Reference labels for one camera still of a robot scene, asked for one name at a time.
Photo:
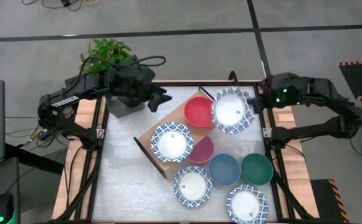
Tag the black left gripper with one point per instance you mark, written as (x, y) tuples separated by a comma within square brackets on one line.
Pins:
[(131, 81)]

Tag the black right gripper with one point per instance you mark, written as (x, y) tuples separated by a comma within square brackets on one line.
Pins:
[(280, 93)]

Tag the blue white patterned bowl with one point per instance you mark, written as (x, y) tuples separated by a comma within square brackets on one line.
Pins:
[(172, 144), (245, 205), (230, 110), (193, 186)]

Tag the coral red plastic bowl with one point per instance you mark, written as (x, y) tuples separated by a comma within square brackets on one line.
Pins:
[(198, 111)]

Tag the green plastic bowl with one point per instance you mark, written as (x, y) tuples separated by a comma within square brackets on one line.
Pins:
[(257, 168)]

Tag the dark pink plastic bowl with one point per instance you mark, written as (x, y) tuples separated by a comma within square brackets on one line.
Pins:
[(204, 152)]

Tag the blue plastic bowl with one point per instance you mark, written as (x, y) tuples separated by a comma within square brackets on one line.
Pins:
[(224, 169)]

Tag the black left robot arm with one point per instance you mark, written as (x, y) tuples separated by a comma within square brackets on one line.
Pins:
[(53, 107)]

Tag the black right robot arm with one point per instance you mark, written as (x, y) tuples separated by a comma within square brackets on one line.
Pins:
[(324, 127)]

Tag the grey square planter base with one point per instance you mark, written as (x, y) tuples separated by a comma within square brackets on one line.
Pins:
[(121, 110)]

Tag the green leafy plant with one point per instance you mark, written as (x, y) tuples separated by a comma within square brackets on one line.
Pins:
[(102, 53)]

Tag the black power adapter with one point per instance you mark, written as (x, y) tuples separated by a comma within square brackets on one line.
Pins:
[(65, 2)]

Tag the black metal bar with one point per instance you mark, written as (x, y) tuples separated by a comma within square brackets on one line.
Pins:
[(34, 160)]

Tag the black computer mouse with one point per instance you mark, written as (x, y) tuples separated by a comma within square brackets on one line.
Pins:
[(3, 207)]

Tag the grey metal bracket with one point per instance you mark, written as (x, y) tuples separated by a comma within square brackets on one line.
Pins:
[(267, 132), (99, 133)]

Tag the wooden shelf with black frame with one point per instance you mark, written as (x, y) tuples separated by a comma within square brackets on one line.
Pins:
[(177, 118)]

